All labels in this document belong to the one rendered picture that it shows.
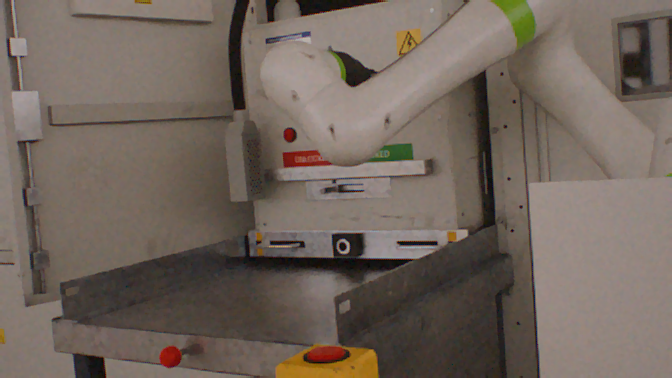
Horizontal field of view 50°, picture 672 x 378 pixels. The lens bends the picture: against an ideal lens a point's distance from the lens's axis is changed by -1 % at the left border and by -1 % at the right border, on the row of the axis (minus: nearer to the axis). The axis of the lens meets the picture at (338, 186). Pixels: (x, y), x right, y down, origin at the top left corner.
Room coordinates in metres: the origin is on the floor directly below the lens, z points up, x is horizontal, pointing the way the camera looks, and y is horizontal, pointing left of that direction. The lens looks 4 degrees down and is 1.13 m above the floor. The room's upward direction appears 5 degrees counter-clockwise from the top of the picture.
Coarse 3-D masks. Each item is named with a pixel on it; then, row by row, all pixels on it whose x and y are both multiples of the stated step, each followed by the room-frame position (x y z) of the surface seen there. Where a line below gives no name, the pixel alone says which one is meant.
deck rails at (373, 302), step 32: (192, 256) 1.54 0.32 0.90; (224, 256) 1.63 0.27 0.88; (256, 256) 1.73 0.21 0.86; (448, 256) 1.31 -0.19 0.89; (480, 256) 1.45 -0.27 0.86; (64, 288) 1.25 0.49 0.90; (96, 288) 1.31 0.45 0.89; (128, 288) 1.37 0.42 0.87; (160, 288) 1.45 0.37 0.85; (352, 288) 1.01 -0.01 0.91; (384, 288) 1.09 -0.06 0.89; (416, 288) 1.18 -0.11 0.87; (64, 320) 1.24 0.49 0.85; (352, 320) 1.00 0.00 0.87; (384, 320) 1.07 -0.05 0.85
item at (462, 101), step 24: (456, 0) 1.52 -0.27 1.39; (264, 24) 1.66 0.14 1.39; (456, 96) 1.48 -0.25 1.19; (480, 96) 1.61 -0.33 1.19; (456, 120) 1.47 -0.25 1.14; (480, 120) 1.60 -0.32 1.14; (456, 144) 1.47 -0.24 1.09; (480, 144) 1.59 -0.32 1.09; (456, 168) 1.46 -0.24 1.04; (480, 168) 1.58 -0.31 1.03; (456, 192) 1.45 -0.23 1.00; (480, 192) 1.57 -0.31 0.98; (456, 216) 1.44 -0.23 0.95; (480, 216) 1.56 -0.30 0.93
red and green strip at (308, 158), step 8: (400, 144) 1.50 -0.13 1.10; (408, 144) 1.49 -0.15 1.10; (288, 152) 1.64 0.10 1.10; (296, 152) 1.63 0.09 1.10; (304, 152) 1.62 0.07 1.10; (312, 152) 1.61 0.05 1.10; (384, 152) 1.52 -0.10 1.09; (392, 152) 1.51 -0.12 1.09; (400, 152) 1.50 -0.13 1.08; (408, 152) 1.49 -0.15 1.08; (288, 160) 1.64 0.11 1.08; (296, 160) 1.63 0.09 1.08; (304, 160) 1.62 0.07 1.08; (312, 160) 1.61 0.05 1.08; (320, 160) 1.60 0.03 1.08; (368, 160) 1.54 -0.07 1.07; (376, 160) 1.53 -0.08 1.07; (384, 160) 1.52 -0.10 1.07; (392, 160) 1.51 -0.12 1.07; (400, 160) 1.50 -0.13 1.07
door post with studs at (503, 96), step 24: (504, 72) 1.53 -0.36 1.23; (504, 96) 1.53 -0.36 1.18; (504, 120) 1.53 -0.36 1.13; (504, 144) 1.53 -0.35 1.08; (504, 168) 1.53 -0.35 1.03; (504, 192) 1.54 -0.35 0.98; (504, 216) 1.54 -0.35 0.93; (504, 240) 1.54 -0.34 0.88; (528, 264) 1.51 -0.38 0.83; (528, 288) 1.52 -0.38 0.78; (528, 312) 1.52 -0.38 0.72; (528, 336) 1.52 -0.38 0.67; (528, 360) 1.52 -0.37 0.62
